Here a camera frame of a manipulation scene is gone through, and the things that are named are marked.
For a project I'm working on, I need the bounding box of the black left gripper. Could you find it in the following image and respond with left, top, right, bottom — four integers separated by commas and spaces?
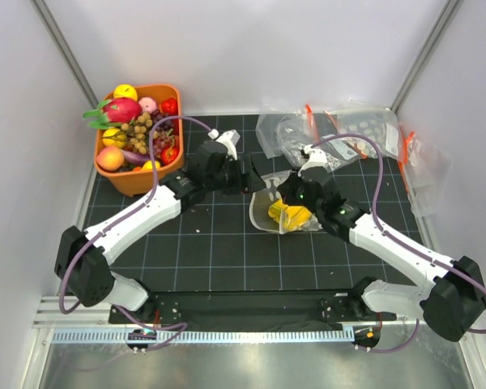
204, 152, 265, 196

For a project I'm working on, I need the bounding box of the yellow banana bunch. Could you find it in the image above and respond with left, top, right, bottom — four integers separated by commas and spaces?
268, 199, 321, 234

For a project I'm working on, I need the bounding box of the clear polka dot zip bag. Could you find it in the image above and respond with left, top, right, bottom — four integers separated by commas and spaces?
249, 170, 322, 235

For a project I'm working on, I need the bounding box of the brown longan cluster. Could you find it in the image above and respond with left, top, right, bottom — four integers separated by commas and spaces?
121, 112, 153, 155

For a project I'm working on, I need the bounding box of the orange red peach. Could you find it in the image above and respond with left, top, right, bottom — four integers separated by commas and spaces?
96, 146, 125, 172

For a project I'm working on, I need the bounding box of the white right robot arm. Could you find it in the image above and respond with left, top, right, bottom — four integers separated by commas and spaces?
278, 167, 486, 342

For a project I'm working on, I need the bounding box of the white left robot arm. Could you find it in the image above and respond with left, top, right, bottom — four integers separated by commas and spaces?
54, 141, 266, 324

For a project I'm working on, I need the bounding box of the crumpled clear zip bag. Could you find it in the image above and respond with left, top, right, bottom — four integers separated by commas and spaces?
255, 106, 360, 171

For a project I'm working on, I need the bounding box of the dotted zip bag rear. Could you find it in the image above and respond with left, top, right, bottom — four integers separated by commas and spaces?
335, 107, 403, 160

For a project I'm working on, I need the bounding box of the black grid cutting mat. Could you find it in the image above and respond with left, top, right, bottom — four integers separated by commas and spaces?
83, 114, 428, 292

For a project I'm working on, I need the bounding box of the purple grape bunch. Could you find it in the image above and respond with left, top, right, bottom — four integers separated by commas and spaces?
152, 120, 177, 157

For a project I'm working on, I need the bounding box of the yellow lemon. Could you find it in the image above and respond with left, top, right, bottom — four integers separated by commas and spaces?
142, 160, 161, 170

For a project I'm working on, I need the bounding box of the red bell pepper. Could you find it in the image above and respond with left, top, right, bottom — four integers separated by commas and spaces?
160, 97, 179, 116

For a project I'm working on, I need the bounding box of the orange plastic fruit basket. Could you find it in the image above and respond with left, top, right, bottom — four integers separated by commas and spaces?
94, 84, 185, 197

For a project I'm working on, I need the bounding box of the purple eggplant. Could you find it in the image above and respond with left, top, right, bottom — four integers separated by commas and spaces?
121, 149, 150, 166

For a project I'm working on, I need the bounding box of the clear bags stack right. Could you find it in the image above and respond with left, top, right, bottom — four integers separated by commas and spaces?
401, 131, 450, 218

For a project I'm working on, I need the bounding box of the pink peach toy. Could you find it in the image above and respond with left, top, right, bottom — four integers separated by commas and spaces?
139, 97, 158, 113

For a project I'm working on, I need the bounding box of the yellow orange fruit left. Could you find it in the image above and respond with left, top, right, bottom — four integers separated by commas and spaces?
101, 127, 127, 149

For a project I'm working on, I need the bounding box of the yellow orange fruit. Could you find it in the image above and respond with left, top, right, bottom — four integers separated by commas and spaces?
101, 127, 127, 149
113, 84, 139, 101

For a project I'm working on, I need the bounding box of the pink dragon fruit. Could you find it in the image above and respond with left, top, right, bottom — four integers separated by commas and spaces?
83, 97, 143, 130

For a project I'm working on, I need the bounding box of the yellow orange top fruit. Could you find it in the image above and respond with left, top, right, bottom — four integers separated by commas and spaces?
113, 84, 139, 101

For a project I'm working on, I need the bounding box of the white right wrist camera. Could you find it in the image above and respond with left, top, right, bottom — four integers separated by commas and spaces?
298, 146, 329, 176

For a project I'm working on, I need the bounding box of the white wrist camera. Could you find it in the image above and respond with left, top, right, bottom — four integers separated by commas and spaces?
298, 146, 329, 176
216, 130, 240, 160

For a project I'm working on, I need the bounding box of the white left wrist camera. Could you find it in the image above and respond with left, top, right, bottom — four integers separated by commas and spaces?
216, 130, 240, 160

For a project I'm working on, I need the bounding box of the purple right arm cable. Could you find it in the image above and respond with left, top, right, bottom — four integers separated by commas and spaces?
307, 134, 486, 353

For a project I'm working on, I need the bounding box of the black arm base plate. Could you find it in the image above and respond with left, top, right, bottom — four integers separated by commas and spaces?
131, 289, 396, 331

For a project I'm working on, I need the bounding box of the slotted cable duct rail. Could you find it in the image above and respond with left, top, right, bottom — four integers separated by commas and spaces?
52, 327, 355, 344

